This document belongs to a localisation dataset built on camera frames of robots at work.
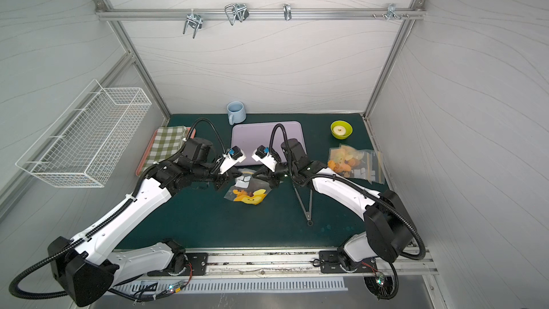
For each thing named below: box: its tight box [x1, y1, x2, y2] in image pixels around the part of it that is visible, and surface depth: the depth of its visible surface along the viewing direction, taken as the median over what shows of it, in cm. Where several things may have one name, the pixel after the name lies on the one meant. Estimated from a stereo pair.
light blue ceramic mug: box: [226, 100, 247, 126], surface depth 117 cm
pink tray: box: [135, 127, 196, 177], surface depth 103 cm
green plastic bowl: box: [330, 119, 354, 141], surface depth 113 cm
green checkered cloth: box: [142, 125, 188, 171], surface depth 110 cm
